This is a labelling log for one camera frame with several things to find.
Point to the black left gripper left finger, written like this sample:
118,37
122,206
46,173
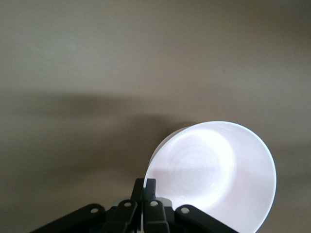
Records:
122,214

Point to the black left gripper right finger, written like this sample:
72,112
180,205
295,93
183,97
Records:
155,214

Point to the pink plastic bowl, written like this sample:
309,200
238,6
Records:
218,170

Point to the brown table cloth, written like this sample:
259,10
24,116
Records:
121,60

